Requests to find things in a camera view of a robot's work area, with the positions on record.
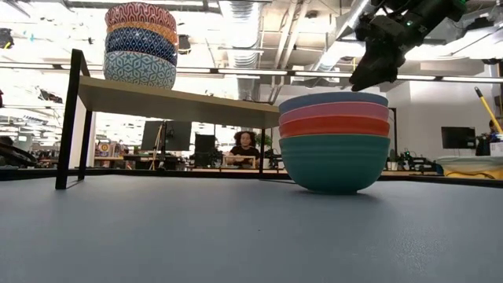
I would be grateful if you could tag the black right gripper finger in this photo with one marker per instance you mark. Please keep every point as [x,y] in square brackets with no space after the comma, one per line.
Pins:
[371,74]

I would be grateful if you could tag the plain orange-red bowl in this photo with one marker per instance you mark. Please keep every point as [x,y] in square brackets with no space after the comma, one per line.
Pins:
[334,126]

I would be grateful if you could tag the plain teal green bowl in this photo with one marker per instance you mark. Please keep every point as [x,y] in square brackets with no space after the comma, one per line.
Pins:
[334,165]

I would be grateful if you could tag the light blue star-patterned bowl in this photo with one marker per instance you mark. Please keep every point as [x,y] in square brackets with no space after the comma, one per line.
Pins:
[139,70]

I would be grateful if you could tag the dark blue diamond-patterned bowl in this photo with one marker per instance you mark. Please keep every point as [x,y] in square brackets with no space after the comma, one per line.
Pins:
[139,43]

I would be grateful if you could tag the black background robot arm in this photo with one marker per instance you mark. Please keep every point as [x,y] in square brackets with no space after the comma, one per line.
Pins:
[414,161]

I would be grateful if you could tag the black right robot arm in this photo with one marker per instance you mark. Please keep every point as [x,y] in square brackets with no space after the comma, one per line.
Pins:
[436,13]

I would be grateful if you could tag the black-framed wooden shelf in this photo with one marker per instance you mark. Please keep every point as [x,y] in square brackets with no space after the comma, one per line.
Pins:
[157,102]

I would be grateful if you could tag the yellow pole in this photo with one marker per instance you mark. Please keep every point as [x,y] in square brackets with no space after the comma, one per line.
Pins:
[487,108]

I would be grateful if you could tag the green potted plant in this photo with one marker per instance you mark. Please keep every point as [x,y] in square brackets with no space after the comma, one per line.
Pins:
[264,140]

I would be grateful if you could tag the white bin with yellow cloth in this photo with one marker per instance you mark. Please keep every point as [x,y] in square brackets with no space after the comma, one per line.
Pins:
[467,165]

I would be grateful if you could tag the small wooden box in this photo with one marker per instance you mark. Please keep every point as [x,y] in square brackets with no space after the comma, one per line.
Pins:
[239,161]

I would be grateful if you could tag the black computer tower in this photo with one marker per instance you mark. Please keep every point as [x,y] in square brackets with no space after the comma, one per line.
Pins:
[204,149]

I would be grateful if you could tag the black desk monitor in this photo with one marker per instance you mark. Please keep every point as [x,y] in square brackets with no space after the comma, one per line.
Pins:
[151,135]
[178,135]

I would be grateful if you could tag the colourful box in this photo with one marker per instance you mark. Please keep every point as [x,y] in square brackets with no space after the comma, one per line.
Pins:
[104,149]

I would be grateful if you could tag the black curved background object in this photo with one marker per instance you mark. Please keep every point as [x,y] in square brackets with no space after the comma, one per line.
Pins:
[17,155]

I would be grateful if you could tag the silver ceiling duct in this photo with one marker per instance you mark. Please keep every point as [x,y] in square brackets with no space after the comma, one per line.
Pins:
[334,35]

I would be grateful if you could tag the black wall monitor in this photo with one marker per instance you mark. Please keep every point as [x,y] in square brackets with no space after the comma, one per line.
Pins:
[457,137]

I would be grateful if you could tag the black ceiling dome camera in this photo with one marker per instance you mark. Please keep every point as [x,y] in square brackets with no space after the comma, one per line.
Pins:
[184,43]

